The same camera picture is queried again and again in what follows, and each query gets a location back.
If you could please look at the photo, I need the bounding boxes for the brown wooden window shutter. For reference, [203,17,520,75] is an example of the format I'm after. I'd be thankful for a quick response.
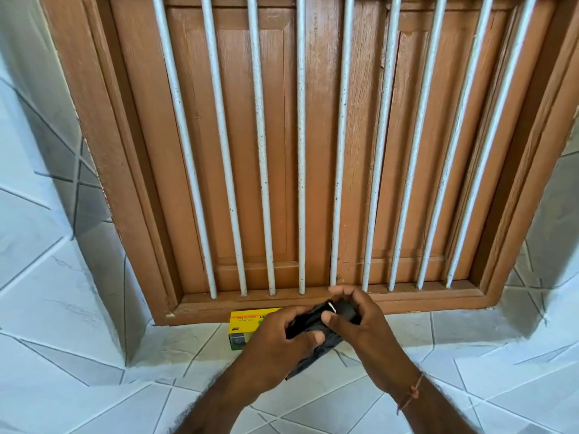
[337,0,558,287]
[110,0,349,295]

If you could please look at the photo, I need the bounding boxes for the brown wooden window frame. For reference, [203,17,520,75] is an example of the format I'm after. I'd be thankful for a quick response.
[38,0,579,327]

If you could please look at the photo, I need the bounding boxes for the red thread bracelet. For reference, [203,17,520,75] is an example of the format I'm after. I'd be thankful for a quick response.
[397,371,426,416]

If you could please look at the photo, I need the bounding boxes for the person's right hand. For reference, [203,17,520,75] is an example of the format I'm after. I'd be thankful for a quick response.
[321,285,422,397]

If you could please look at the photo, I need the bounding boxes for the person's left forearm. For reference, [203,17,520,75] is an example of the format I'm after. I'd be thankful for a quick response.
[173,363,272,434]

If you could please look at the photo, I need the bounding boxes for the person's left hand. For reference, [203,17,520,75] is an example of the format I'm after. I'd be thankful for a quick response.
[227,305,327,401]

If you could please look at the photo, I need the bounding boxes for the row of white window bars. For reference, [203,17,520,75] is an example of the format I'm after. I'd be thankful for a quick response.
[151,0,539,300]

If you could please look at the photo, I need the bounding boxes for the yellow and green cardboard box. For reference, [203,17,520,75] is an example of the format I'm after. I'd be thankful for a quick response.
[227,307,284,351]

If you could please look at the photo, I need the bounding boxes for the person's right forearm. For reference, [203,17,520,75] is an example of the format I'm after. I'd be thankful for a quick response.
[387,371,481,434]

